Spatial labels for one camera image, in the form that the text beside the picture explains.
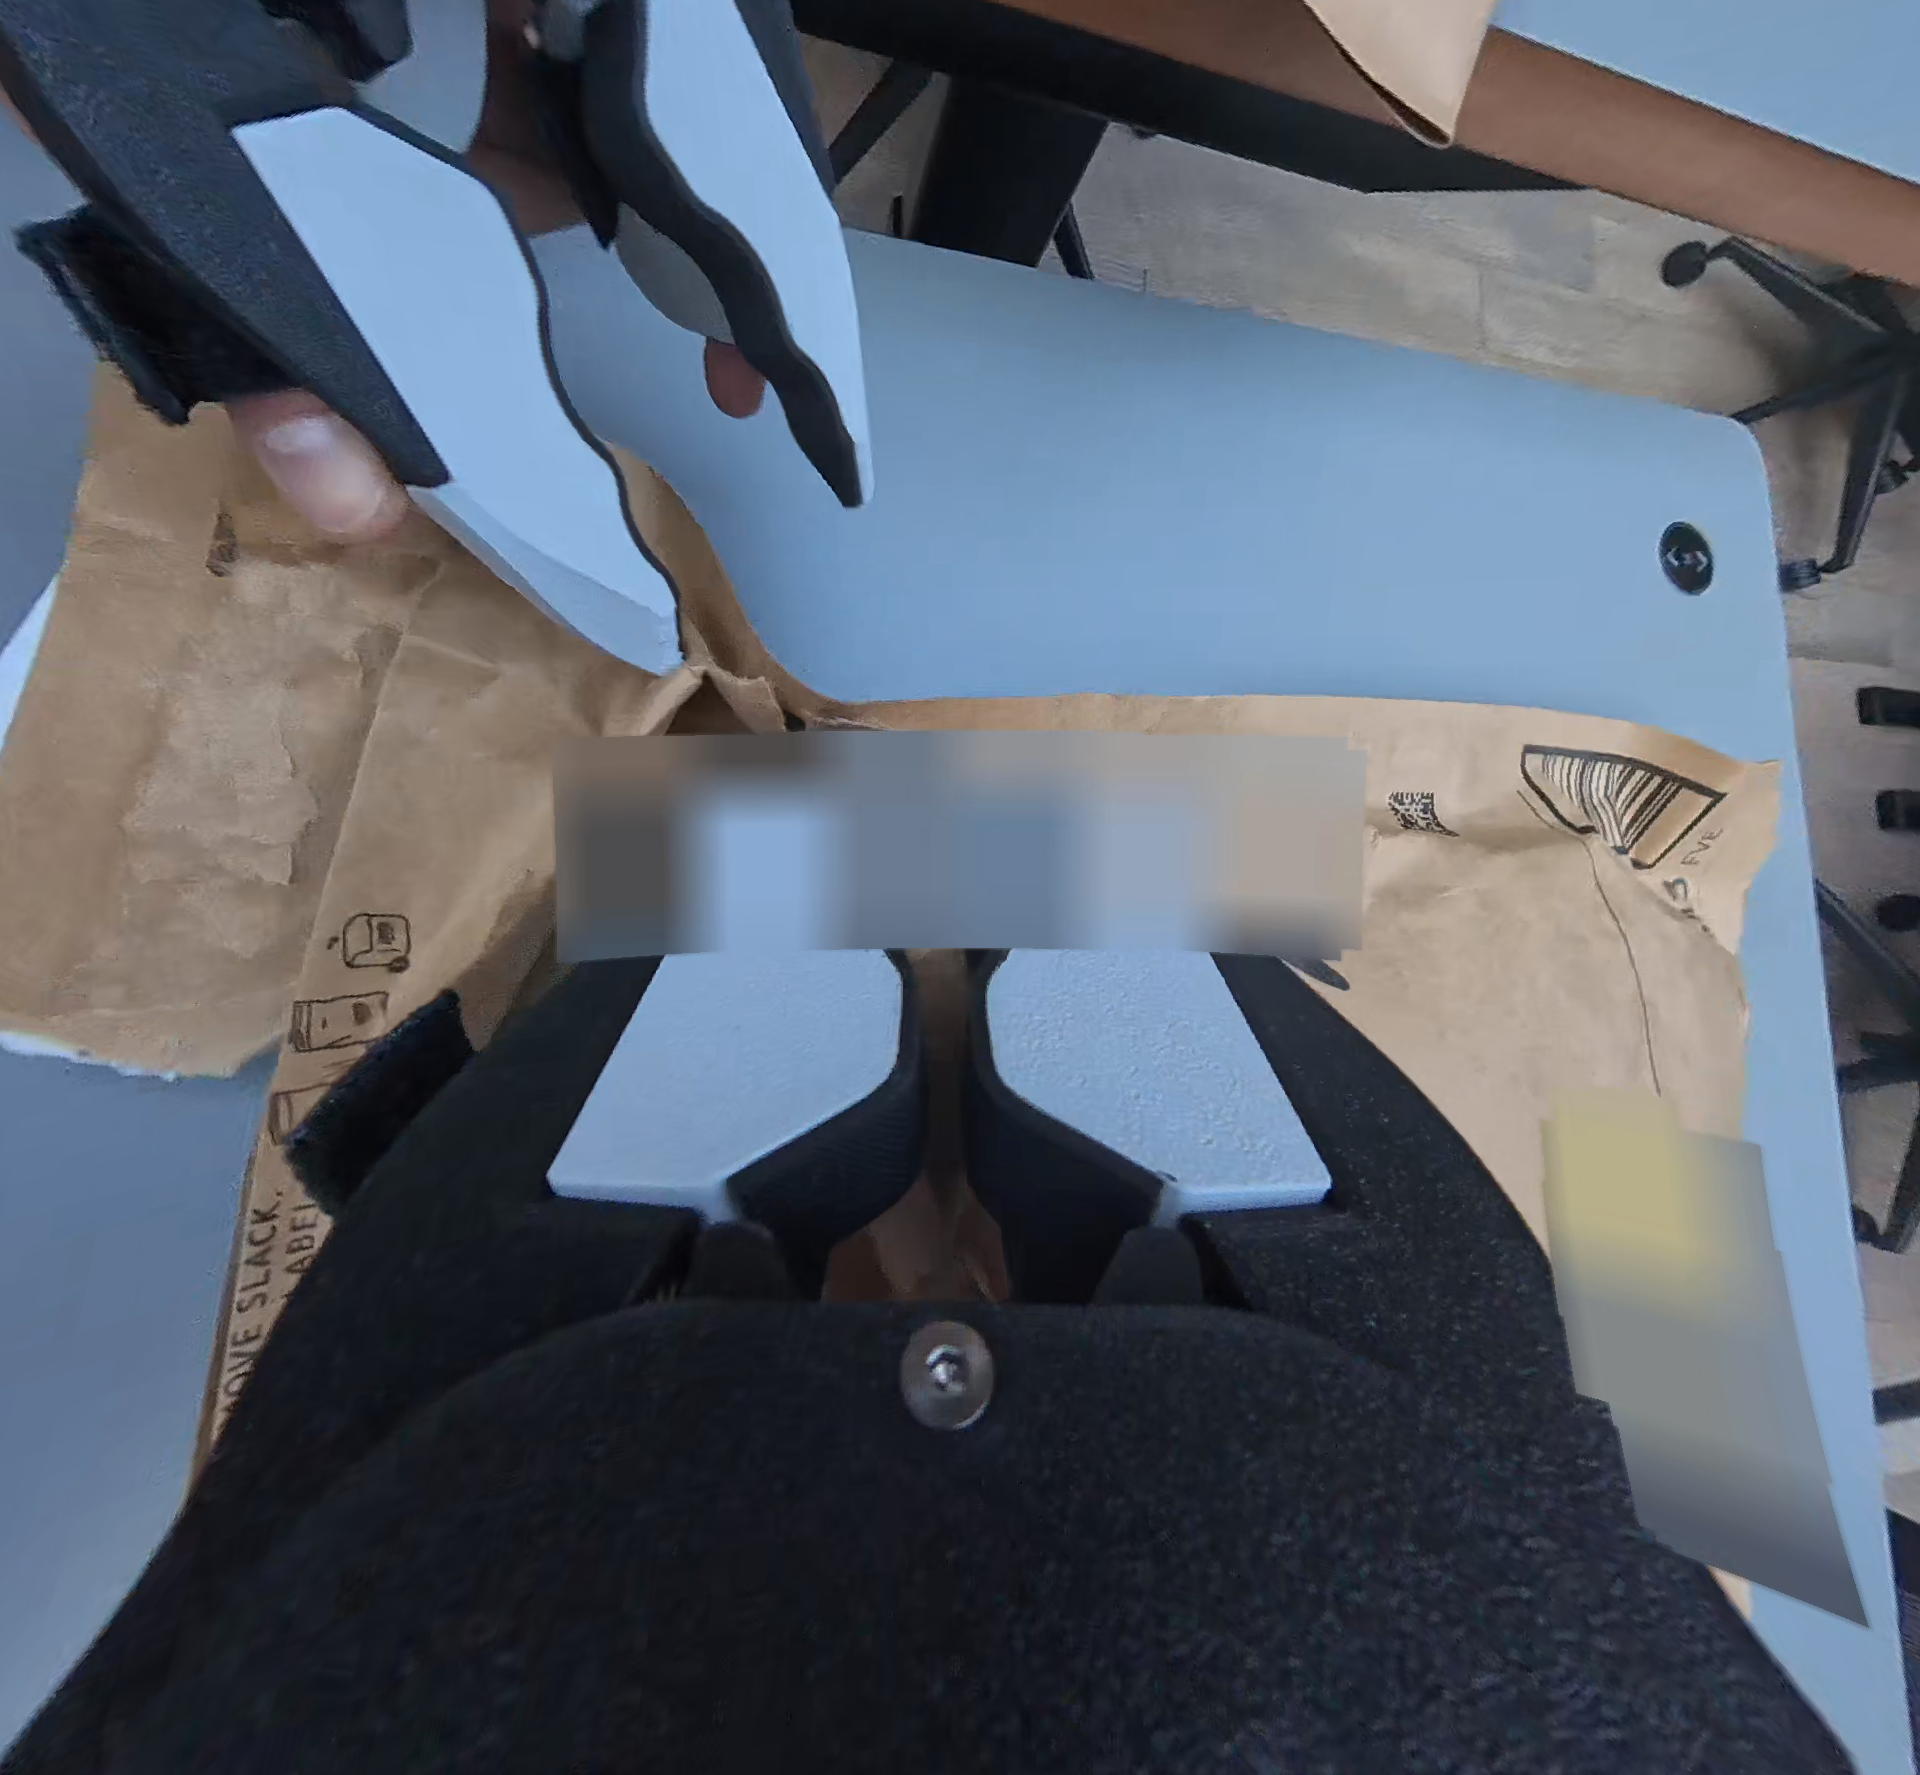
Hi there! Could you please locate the person's left hand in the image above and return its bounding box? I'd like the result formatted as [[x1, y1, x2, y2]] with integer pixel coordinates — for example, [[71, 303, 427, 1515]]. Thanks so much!
[[246, 389, 414, 547]]

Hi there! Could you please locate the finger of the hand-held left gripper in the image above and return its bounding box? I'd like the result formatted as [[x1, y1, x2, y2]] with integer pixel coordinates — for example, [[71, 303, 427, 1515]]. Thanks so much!
[[576, 0, 879, 511], [229, 0, 691, 677]]

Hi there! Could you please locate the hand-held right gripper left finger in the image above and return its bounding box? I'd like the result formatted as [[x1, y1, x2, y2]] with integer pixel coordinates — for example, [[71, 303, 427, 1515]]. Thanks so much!
[[546, 951, 922, 1225]]

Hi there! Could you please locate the black desk frame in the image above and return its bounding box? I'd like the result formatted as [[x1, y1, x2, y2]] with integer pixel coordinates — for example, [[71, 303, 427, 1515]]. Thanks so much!
[[780, 0, 1578, 273]]

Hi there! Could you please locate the black office chair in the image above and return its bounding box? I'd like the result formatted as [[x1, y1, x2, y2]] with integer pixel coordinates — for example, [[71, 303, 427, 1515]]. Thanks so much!
[[1658, 233, 1920, 595]]

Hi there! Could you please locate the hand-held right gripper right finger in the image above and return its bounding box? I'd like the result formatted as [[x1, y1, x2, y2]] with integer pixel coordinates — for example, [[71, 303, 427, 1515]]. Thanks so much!
[[969, 951, 1338, 1225]]

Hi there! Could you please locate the brown paper mailer bag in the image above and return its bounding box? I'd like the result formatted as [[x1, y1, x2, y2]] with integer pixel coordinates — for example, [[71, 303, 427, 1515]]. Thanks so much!
[[0, 365, 1789, 1507]]

